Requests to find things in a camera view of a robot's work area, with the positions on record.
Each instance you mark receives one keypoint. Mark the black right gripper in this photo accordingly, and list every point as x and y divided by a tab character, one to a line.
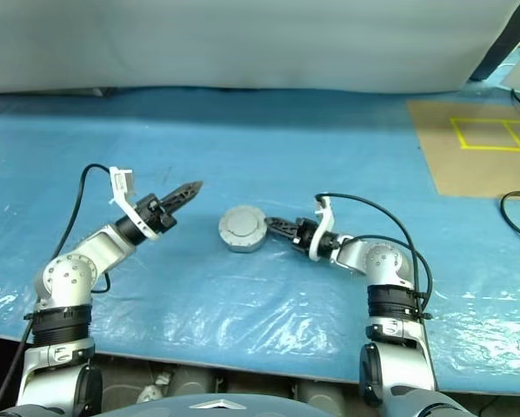
304	239

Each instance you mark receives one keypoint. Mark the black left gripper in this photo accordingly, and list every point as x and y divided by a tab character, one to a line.
153	215

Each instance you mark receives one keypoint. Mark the round gray housing lid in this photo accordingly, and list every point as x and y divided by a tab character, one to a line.
242	223

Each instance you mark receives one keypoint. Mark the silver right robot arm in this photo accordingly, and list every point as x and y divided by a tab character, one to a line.
382	260

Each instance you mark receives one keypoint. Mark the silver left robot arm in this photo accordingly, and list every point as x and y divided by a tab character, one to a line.
68	273

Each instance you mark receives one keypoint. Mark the blue table cover sheet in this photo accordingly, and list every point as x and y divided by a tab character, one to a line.
242	143

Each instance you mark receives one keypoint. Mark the gray backdrop foot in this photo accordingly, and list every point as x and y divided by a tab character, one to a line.
104	91

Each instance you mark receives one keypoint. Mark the white backdrop board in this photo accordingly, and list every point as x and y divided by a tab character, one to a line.
242	43

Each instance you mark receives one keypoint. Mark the gray rounded cylinder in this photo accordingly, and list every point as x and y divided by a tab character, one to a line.
195	381
325	394

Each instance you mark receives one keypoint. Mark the brown cardboard sheet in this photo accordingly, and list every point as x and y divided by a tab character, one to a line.
473	174

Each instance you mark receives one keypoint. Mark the white crumpled bag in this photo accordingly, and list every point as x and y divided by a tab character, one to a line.
153	388

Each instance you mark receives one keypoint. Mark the gray robot torso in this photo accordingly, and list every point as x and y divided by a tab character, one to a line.
177	408

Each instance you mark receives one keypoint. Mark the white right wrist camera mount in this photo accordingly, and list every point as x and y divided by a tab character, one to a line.
325	226

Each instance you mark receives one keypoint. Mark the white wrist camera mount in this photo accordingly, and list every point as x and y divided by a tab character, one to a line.
123	180
325	226

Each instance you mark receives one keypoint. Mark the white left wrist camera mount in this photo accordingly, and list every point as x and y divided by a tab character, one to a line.
123	180

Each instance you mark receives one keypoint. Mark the black slanted post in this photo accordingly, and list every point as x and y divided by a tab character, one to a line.
495	48

